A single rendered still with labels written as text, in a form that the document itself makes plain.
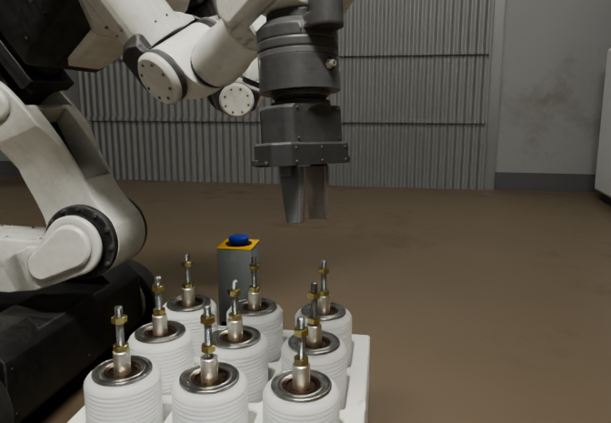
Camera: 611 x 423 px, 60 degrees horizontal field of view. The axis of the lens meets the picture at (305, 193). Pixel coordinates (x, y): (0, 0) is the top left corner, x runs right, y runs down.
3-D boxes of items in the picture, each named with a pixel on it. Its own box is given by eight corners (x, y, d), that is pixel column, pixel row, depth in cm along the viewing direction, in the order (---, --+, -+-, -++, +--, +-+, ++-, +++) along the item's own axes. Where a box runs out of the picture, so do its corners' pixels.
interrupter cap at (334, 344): (310, 329, 82) (310, 325, 82) (350, 343, 77) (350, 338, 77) (277, 347, 76) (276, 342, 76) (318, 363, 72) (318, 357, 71)
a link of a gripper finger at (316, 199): (326, 219, 58) (324, 163, 58) (305, 218, 60) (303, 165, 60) (335, 217, 59) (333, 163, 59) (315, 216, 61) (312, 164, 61)
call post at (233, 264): (220, 394, 109) (215, 248, 104) (230, 377, 116) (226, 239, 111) (254, 397, 108) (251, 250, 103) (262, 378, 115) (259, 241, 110)
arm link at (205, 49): (245, 67, 63) (185, 123, 78) (294, 30, 69) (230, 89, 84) (185, -6, 61) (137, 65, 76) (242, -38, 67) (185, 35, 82)
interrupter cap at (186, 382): (167, 391, 65) (167, 386, 64) (196, 362, 72) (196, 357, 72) (224, 401, 62) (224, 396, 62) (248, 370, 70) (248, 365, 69)
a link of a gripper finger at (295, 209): (286, 221, 58) (284, 166, 58) (308, 223, 56) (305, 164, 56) (276, 223, 57) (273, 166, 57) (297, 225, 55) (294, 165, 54)
